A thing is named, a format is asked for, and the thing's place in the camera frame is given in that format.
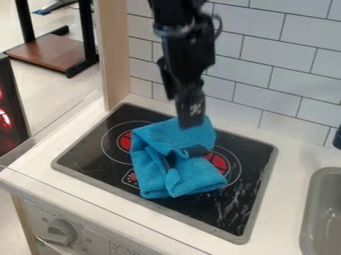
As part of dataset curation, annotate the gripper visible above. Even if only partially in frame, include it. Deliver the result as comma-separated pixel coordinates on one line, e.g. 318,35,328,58
156,19,219,129

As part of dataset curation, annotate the blue cloth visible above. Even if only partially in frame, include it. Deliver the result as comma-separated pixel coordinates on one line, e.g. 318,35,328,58
129,116,229,200

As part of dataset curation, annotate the toy stove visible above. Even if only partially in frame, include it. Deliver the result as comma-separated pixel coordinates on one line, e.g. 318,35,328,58
49,102,280,246

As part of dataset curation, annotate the wooden desk with black legs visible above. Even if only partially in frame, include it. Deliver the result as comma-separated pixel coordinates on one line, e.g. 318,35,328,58
2,0,101,80

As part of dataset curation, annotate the black tap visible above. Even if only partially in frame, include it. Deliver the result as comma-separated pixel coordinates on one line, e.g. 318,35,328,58
331,124,341,150

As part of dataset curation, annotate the black computer case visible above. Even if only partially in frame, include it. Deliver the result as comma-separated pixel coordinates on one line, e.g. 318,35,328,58
0,53,34,157

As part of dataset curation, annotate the toy sink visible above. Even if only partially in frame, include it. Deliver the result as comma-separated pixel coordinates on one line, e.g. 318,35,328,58
298,166,341,255

